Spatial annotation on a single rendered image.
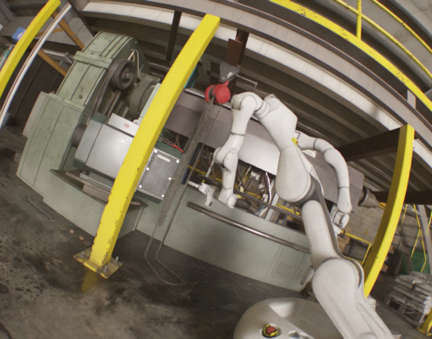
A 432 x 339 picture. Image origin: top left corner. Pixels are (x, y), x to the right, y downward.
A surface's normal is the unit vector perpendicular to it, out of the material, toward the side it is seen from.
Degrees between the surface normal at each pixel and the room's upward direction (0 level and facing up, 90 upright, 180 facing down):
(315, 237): 90
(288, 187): 90
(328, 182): 90
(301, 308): 74
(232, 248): 90
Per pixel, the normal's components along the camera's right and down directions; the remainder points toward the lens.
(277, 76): 0.04, -0.08
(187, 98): 0.12, -0.27
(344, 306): -0.67, -0.37
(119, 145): 0.34, 0.06
